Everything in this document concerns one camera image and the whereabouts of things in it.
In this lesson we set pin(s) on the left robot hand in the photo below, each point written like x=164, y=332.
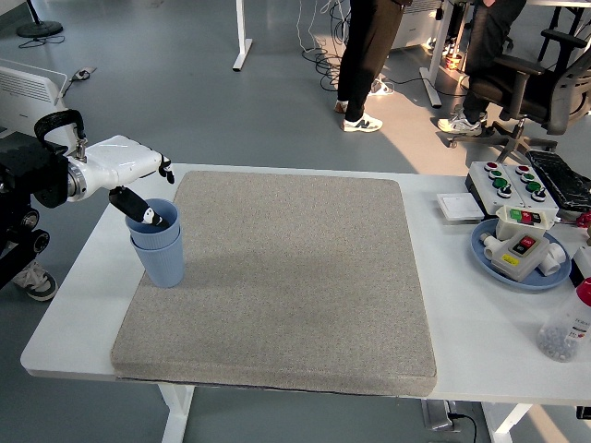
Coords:
x=120, y=159

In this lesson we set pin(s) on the blue ribbed cup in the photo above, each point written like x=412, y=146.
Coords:
x=161, y=270
x=157, y=237

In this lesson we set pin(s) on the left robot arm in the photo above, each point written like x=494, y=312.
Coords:
x=27, y=184

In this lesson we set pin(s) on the white push-button control box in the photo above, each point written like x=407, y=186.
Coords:
x=485, y=184
x=545, y=182

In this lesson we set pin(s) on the grey floor socket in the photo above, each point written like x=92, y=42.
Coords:
x=84, y=73

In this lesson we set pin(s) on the white panel heater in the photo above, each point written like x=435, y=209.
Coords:
x=413, y=23
x=25, y=92

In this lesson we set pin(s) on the person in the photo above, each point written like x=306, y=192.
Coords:
x=485, y=46
x=365, y=55
x=37, y=283

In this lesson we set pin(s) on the black fan stand base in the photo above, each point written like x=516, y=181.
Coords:
x=40, y=28

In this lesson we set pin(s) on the white desk leg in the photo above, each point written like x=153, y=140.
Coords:
x=436, y=60
x=243, y=41

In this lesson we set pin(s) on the grey-brown mat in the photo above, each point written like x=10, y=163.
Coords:
x=300, y=277

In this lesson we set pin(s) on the white table leg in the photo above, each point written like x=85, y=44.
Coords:
x=177, y=415
x=508, y=427

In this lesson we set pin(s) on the white floor power strip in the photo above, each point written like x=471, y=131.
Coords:
x=382, y=87

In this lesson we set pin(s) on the white pipe fitting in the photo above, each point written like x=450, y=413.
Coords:
x=490, y=247
x=554, y=258

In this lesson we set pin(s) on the blue plate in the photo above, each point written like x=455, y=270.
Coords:
x=485, y=267

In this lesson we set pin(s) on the black office chair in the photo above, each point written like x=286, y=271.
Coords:
x=531, y=97

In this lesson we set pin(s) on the black wrapped keyboard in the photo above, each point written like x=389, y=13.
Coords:
x=561, y=177

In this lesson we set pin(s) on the red small object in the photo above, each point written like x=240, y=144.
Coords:
x=585, y=222

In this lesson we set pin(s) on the clear bottle with red cap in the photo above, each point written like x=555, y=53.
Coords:
x=561, y=339

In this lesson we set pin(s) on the white wall switch plate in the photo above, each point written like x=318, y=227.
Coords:
x=459, y=207

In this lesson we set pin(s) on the white green-red button switch box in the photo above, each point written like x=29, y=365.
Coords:
x=508, y=226

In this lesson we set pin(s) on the grey red rocker switch box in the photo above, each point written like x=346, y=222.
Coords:
x=517, y=265

